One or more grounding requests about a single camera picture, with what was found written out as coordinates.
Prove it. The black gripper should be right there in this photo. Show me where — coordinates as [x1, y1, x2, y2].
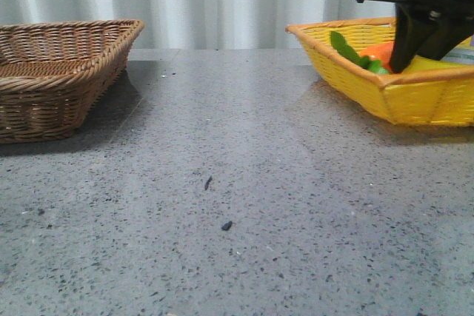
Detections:
[356, 0, 473, 73]

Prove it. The brown wicker basket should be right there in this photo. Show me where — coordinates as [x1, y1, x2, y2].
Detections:
[1, 19, 144, 144]

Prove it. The orange toy carrot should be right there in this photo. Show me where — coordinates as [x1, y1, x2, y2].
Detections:
[330, 31, 394, 75]

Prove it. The yellow woven basket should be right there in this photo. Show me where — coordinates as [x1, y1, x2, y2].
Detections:
[286, 17, 473, 127]

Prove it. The yellow tape roll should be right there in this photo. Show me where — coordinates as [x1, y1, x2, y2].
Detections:
[403, 46, 473, 74]

